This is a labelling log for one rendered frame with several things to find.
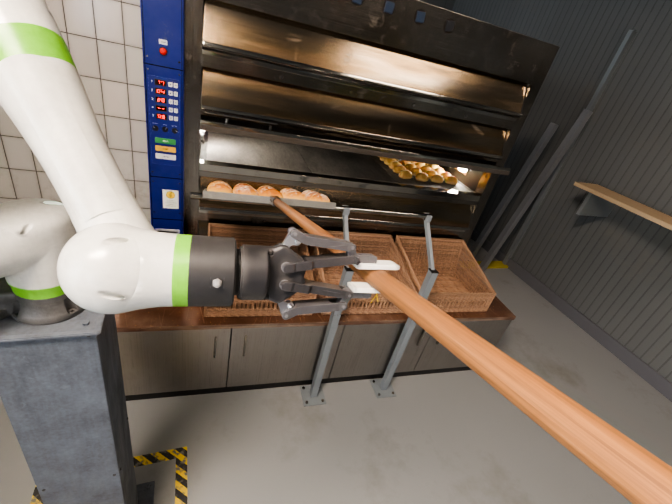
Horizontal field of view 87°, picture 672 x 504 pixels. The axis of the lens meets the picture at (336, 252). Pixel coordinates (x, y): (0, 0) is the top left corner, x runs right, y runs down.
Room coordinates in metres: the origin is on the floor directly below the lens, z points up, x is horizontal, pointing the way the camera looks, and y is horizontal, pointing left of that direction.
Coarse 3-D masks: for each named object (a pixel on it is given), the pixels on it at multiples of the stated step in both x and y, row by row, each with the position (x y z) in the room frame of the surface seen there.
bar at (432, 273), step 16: (192, 192) 1.36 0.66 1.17; (304, 208) 1.55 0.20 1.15; (320, 208) 1.57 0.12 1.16; (336, 208) 1.61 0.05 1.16; (352, 208) 1.64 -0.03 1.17; (368, 208) 1.69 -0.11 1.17; (432, 256) 1.68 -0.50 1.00; (352, 272) 1.42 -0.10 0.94; (432, 272) 1.60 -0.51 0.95; (336, 320) 1.42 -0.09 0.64; (400, 336) 1.63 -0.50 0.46; (320, 352) 1.44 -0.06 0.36; (400, 352) 1.61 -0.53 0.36; (320, 368) 1.42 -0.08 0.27; (320, 384) 1.52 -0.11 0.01; (384, 384) 1.60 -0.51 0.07; (304, 400) 1.38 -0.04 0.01; (320, 400) 1.41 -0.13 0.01
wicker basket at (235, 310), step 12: (216, 228) 1.70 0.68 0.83; (228, 228) 1.73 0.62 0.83; (240, 228) 1.75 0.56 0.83; (252, 228) 1.78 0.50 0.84; (264, 228) 1.81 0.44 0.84; (276, 228) 1.83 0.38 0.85; (240, 240) 1.74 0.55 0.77; (252, 240) 1.76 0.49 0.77; (264, 240) 1.79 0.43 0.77; (276, 240) 1.82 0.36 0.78; (300, 252) 1.86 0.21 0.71; (312, 276) 1.57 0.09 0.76; (240, 300) 1.33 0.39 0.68; (252, 300) 1.35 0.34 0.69; (264, 300) 1.37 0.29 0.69; (204, 312) 1.26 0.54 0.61; (216, 312) 1.29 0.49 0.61; (228, 312) 1.31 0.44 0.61; (240, 312) 1.33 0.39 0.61; (252, 312) 1.36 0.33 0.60; (264, 312) 1.38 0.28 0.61; (276, 312) 1.40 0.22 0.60
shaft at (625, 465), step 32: (384, 288) 0.40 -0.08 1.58; (416, 320) 0.33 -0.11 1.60; (448, 320) 0.30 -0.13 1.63; (480, 352) 0.25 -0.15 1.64; (512, 384) 0.21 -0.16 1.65; (544, 384) 0.20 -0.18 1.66; (544, 416) 0.18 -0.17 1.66; (576, 416) 0.17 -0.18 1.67; (576, 448) 0.16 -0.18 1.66; (608, 448) 0.15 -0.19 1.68; (640, 448) 0.15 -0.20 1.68; (608, 480) 0.14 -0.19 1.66; (640, 480) 0.13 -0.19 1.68
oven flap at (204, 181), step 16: (320, 192) 1.98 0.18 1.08; (336, 192) 2.03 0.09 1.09; (352, 192) 2.07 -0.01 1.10; (208, 208) 1.68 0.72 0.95; (224, 208) 1.72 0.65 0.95; (240, 208) 1.77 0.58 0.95; (256, 208) 1.80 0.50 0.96; (272, 208) 1.84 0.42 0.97; (384, 208) 2.14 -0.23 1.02; (400, 208) 2.18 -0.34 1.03; (416, 208) 2.23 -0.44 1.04; (432, 208) 2.29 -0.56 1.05; (448, 208) 2.34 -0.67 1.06; (464, 208) 2.39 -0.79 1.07; (400, 224) 2.14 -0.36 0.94; (416, 224) 2.19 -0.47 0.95; (432, 224) 2.26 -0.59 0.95; (448, 224) 2.31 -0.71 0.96; (464, 224) 2.37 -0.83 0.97
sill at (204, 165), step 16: (208, 160) 1.77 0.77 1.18; (256, 176) 1.81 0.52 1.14; (272, 176) 1.85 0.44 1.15; (288, 176) 1.88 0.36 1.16; (304, 176) 1.92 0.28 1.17; (320, 176) 1.97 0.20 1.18; (336, 176) 2.04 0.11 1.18; (400, 192) 2.16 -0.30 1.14; (416, 192) 2.21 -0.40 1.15; (432, 192) 2.25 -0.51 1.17; (448, 192) 2.30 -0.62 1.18; (464, 192) 2.39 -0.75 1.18
